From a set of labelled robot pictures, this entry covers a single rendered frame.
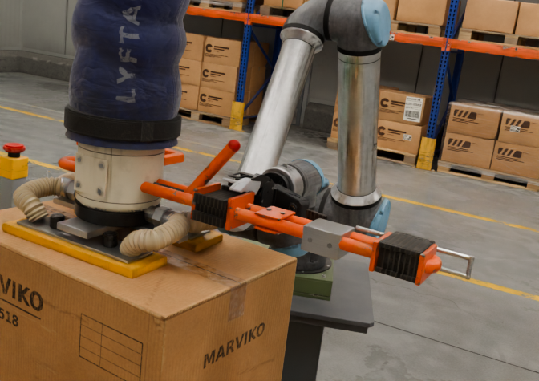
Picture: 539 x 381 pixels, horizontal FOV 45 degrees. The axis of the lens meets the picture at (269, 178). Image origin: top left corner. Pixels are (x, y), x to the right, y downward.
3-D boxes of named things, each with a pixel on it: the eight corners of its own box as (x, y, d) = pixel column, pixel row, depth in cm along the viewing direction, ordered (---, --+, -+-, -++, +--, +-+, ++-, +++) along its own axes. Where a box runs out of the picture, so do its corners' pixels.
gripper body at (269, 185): (222, 211, 130) (252, 200, 141) (260, 221, 127) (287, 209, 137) (226, 173, 129) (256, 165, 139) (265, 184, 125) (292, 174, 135)
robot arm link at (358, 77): (338, 218, 211) (340, -15, 172) (391, 230, 204) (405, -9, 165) (322, 245, 200) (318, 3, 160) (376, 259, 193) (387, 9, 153)
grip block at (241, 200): (187, 220, 119) (190, 189, 118) (216, 210, 127) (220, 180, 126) (225, 232, 115) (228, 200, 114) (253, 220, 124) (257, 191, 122)
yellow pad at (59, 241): (1, 232, 130) (2, 208, 129) (40, 221, 139) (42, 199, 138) (131, 280, 115) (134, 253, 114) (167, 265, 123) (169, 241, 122)
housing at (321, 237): (298, 250, 110) (301, 224, 109) (316, 241, 116) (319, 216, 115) (336, 261, 107) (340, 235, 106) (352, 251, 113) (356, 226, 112)
